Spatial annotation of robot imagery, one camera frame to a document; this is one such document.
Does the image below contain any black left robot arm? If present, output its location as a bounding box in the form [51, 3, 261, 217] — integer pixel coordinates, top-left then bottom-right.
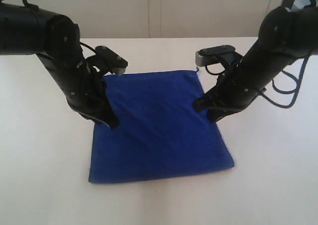
[0, 3, 128, 129]

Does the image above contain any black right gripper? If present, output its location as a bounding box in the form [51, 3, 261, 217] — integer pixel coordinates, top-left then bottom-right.
[193, 46, 293, 123]

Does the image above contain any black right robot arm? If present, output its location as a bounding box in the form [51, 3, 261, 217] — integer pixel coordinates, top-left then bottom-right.
[193, 6, 318, 122]

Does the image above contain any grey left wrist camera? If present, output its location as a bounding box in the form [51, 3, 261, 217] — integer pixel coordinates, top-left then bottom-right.
[86, 46, 128, 75]

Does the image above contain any blue terry towel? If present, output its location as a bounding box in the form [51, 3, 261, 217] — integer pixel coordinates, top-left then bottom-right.
[88, 70, 235, 184]

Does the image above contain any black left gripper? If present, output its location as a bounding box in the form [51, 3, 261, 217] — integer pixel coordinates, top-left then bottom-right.
[37, 48, 120, 130]

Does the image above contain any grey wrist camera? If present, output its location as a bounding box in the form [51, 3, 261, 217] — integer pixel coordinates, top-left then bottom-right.
[86, 46, 128, 75]
[195, 45, 236, 67]

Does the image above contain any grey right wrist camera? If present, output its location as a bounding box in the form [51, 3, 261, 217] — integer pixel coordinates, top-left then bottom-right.
[195, 45, 236, 67]

